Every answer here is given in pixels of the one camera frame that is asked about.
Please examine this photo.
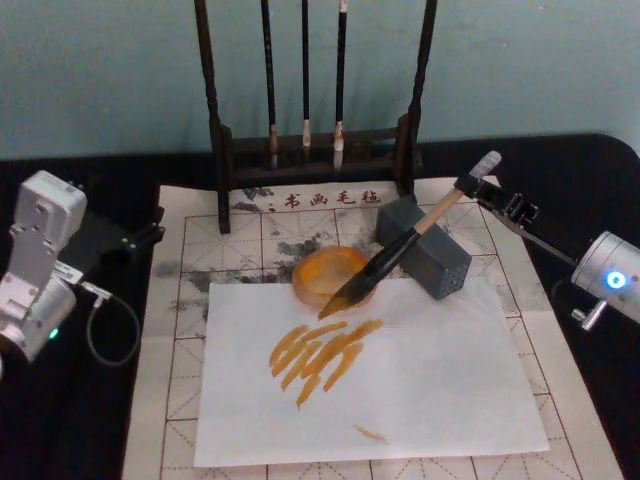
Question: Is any orange ink dish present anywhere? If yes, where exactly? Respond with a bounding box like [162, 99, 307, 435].
[291, 244, 384, 316]

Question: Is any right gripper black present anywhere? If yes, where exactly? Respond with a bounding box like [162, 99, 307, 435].
[452, 174, 581, 269]

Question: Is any large bamboo-handled brush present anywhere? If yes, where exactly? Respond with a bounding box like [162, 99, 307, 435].
[317, 149, 503, 321]

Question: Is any white paper sheet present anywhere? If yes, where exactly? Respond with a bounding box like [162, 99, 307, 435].
[192, 277, 551, 469]

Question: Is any left wrist dark cable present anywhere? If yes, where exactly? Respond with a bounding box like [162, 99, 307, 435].
[79, 280, 141, 366]

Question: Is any right wrist dark cable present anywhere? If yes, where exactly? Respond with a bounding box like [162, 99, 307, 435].
[549, 277, 609, 334]

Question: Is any wrist dark cable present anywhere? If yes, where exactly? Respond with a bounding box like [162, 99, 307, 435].
[549, 277, 609, 334]
[79, 280, 141, 366]

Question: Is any black brush dark bristle tip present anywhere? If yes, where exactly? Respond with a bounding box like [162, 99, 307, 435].
[259, 0, 281, 171]

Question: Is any black brush white label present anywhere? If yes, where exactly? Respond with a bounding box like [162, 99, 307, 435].
[333, 0, 349, 172]

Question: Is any dark carved wooden brush rack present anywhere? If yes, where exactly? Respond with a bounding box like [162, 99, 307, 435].
[192, 0, 441, 236]

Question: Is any black brush tan bristle tip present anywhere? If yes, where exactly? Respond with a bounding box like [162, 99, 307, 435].
[298, 0, 314, 151]

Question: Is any grey perforated block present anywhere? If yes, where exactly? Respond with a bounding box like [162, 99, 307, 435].
[374, 195, 474, 301]

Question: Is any cream gridded felt mat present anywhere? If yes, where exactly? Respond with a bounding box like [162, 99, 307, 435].
[122, 177, 626, 480]

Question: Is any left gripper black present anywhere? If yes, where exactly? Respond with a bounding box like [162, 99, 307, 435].
[53, 207, 166, 286]

